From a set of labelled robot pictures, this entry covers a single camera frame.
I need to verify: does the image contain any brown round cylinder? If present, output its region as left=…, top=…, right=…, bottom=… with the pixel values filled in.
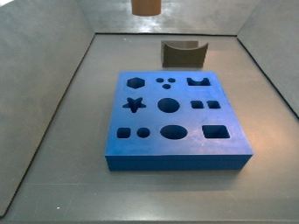
left=131, top=0, right=162, bottom=17

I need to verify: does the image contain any blue shape sorter block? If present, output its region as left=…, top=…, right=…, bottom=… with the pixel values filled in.
left=106, top=71, right=254, bottom=171

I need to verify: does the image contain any dark grey curved holder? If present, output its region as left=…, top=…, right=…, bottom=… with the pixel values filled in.
left=162, top=40, right=210, bottom=68

